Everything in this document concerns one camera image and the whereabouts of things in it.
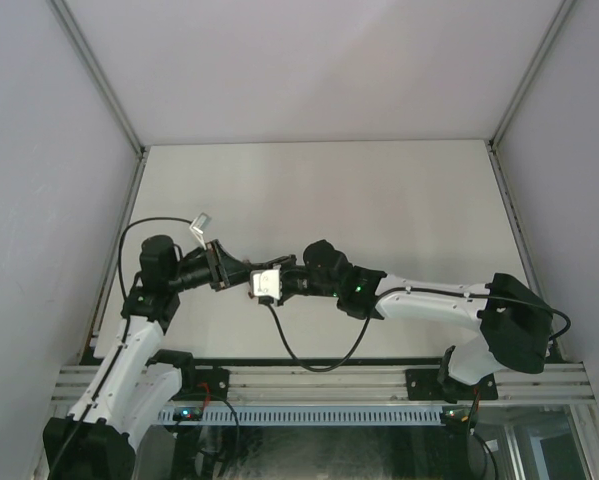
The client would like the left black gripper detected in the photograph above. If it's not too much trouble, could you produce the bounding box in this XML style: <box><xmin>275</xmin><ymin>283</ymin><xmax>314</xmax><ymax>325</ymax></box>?
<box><xmin>167</xmin><ymin>240</ymin><xmax>253</xmax><ymax>293</ymax></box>

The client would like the brown water faucet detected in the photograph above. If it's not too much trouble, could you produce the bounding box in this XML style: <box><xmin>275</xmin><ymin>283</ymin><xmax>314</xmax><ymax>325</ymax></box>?
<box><xmin>243</xmin><ymin>259</ymin><xmax>254</xmax><ymax>299</ymax></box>

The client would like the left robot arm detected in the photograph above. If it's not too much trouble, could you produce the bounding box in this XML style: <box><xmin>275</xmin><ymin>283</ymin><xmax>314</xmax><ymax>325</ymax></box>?
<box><xmin>43</xmin><ymin>235</ymin><xmax>253</xmax><ymax>479</ymax></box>

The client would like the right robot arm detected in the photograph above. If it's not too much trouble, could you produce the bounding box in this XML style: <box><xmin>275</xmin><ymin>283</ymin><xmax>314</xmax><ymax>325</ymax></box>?
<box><xmin>250</xmin><ymin>240</ymin><xmax>553</xmax><ymax>403</ymax></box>

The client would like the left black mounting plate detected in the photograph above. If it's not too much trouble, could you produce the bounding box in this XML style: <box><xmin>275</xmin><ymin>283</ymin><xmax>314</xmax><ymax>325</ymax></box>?
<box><xmin>174</xmin><ymin>367</ymin><xmax>230</xmax><ymax>401</ymax></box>

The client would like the black mounting plate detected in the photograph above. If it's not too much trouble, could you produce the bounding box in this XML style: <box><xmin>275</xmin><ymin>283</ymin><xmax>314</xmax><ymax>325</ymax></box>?
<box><xmin>405</xmin><ymin>368</ymin><xmax>499</xmax><ymax>403</ymax></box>
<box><xmin>174</xmin><ymin>367</ymin><xmax>230</xmax><ymax>401</ymax></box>

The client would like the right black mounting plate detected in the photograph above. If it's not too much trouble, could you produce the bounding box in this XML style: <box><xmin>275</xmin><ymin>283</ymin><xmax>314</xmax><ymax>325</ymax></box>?
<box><xmin>405</xmin><ymin>368</ymin><xmax>499</xmax><ymax>403</ymax></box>

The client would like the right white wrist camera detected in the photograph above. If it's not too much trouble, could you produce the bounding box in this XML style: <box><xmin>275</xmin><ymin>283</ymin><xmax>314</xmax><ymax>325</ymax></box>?
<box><xmin>250</xmin><ymin>268</ymin><xmax>282</xmax><ymax>300</ymax></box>

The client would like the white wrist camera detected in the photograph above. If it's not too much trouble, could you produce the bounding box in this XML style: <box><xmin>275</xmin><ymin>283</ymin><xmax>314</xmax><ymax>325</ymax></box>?
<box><xmin>250</xmin><ymin>268</ymin><xmax>282</xmax><ymax>300</ymax></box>
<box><xmin>189</xmin><ymin>213</ymin><xmax>211</xmax><ymax>242</ymax></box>

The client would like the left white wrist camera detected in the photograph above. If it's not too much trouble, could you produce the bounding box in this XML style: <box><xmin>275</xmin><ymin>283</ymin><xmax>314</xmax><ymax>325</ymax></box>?
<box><xmin>189</xmin><ymin>213</ymin><xmax>211</xmax><ymax>242</ymax></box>

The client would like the left camera black cable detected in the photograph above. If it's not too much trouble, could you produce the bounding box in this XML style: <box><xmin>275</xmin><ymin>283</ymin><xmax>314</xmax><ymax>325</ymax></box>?
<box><xmin>117</xmin><ymin>216</ymin><xmax>195</xmax><ymax>301</ymax></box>

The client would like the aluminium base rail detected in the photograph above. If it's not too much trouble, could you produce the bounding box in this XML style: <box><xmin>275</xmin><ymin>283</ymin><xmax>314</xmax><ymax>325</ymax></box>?
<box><xmin>51</xmin><ymin>363</ymin><xmax>596</xmax><ymax>404</ymax></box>

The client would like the blue slotted cable duct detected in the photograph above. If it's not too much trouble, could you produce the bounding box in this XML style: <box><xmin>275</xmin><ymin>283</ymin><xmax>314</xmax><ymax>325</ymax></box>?
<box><xmin>156</xmin><ymin>405</ymin><xmax>443</xmax><ymax>427</ymax></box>

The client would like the right aluminium frame post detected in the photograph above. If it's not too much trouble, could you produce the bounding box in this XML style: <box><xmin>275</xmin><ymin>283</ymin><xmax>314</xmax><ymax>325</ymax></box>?
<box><xmin>487</xmin><ymin>0</ymin><xmax>578</xmax><ymax>201</ymax></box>

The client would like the aluminium frame post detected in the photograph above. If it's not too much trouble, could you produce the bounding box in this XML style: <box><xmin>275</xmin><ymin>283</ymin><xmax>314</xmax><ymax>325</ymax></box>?
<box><xmin>46</xmin><ymin>0</ymin><xmax>146</xmax><ymax>203</ymax></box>
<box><xmin>487</xmin><ymin>0</ymin><xmax>578</xmax><ymax>201</ymax></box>

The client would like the left aluminium frame post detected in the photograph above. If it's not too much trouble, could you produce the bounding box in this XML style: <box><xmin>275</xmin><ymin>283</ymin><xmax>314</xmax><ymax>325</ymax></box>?
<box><xmin>46</xmin><ymin>0</ymin><xmax>146</xmax><ymax>203</ymax></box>

